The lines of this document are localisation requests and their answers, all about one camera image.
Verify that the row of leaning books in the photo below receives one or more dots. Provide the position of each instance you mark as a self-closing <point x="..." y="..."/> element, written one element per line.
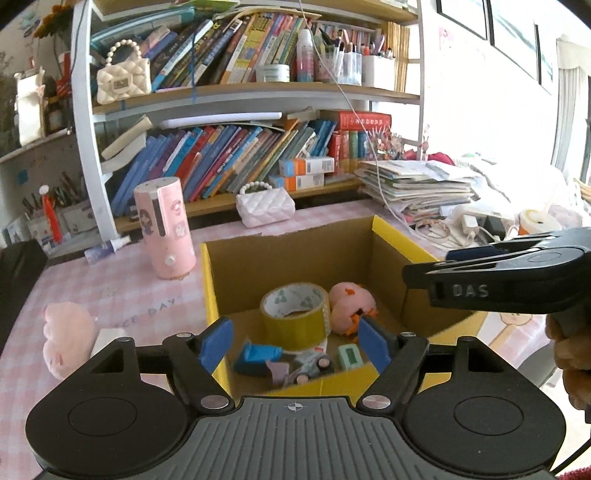
<point x="221" y="157"/>

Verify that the white pen cup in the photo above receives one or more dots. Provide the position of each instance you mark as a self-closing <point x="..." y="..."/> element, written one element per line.
<point x="378" y="71"/>

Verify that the white bookshelf frame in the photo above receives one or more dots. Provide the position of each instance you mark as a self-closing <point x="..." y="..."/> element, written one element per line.
<point x="90" y="161"/>

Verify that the tall white spray bottle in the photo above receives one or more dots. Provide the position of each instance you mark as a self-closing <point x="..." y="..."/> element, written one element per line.
<point x="305" y="57"/>

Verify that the round white jar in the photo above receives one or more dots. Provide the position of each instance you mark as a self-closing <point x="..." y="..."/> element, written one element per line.
<point x="272" y="74"/>

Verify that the white quilted purse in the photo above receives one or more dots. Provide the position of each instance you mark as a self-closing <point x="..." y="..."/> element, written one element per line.
<point x="265" y="205"/>

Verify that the black framed picture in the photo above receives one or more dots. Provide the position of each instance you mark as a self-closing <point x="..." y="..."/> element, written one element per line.
<point x="464" y="16"/>
<point x="517" y="41"/>

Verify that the stack of papers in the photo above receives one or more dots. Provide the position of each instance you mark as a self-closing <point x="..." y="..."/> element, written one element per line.
<point x="415" y="184"/>

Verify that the white curtain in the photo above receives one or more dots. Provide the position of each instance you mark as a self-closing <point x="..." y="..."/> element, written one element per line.
<point x="575" y="106"/>

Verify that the yellow tape roll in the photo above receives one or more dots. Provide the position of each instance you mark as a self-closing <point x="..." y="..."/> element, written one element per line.
<point x="295" y="327"/>

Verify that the black chair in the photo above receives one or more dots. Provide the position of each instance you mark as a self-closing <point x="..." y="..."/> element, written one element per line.
<point x="21" y="290"/>

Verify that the pen holder with pens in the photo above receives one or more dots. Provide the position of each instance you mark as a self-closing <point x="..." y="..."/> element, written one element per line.
<point x="60" y="207"/>

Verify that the small green gadget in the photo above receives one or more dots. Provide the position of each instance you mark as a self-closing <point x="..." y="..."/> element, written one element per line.
<point x="349" y="357"/>

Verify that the white charger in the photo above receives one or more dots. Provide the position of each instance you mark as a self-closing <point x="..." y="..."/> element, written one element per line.
<point x="471" y="225"/>

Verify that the red cloth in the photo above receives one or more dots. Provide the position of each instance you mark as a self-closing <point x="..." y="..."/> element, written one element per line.
<point x="441" y="158"/>

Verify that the clear pen cup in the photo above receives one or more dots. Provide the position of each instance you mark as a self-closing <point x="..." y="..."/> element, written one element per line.
<point x="341" y="67"/>

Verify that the person's red garment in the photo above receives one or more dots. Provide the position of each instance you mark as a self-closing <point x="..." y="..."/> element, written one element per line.
<point x="575" y="474"/>

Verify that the beige foam block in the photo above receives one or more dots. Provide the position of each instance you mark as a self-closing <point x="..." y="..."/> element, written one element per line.
<point x="122" y="157"/>
<point x="129" y="134"/>

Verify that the small spray bottle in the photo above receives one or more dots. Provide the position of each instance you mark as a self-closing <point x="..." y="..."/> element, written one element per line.
<point x="104" y="249"/>

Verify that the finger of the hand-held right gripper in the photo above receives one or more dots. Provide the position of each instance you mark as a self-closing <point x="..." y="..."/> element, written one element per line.
<point x="425" y="274"/>
<point x="471" y="253"/>

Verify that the pink duck plush toy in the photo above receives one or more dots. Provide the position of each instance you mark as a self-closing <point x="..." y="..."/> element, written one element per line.
<point x="351" y="300"/>

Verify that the row of upright books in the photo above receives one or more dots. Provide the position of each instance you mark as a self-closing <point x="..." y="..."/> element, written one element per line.
<point x="231" y="50"/>

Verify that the orange cup with straw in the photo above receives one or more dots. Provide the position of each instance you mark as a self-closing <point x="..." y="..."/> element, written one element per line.
<point x="538" y="224"/>

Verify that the white paper bag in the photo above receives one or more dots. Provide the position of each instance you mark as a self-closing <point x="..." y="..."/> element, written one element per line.
<point x="30" y="110"/>

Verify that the person's right hand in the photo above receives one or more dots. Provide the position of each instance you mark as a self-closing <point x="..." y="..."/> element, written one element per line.
<point x="572" y="364"/>

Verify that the pink cylindrical humidifier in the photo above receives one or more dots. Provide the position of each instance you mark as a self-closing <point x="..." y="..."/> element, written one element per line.
<point x="168" y="230"/>

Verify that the yellow artificial flower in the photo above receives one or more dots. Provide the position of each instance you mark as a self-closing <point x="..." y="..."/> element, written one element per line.
<point x="51" y="21"/>

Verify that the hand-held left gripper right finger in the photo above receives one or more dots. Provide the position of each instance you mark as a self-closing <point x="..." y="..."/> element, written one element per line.
<point x="374" y="344"/>

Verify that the red and white stick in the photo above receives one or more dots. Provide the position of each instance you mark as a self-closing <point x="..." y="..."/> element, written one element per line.
<point x="51" y="217"/>

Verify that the pink checked tablecloth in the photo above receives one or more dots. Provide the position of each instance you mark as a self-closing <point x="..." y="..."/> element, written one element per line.
<point x="115" y="295"/>

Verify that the cardboard box yellow rim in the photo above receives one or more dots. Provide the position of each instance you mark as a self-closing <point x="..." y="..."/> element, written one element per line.
<point x="286" y="258"/>

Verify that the orange and white box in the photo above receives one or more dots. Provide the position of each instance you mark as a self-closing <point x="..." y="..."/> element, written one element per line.
<point x="298" y="182"/>
<point x="307" y="166"/>

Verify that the blue toy piece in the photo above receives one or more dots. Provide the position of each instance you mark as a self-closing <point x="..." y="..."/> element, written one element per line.
<point x="254" y="357"/>

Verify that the cream quilted purse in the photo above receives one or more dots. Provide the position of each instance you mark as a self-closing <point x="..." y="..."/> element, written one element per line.
<point x="122" y="78"/>

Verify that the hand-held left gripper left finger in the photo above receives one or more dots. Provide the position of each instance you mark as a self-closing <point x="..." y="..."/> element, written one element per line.
<point x="217" y="344"/>

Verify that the red boxed book set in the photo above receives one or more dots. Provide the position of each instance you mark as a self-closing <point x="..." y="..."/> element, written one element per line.
<point x="346" y="145"/>

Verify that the white tube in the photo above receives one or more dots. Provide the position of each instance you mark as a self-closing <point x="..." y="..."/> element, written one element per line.
<point x="221" y="121"/>

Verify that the small purple item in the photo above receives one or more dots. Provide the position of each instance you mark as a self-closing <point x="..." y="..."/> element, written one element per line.
<point x="277" y="371"/>

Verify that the small toy car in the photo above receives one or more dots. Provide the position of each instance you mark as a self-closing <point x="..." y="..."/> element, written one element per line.
<point x="309" y="364"/>

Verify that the thick red dictionary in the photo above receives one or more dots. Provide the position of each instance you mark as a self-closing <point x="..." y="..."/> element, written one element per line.
<point x="360" y="121"/>

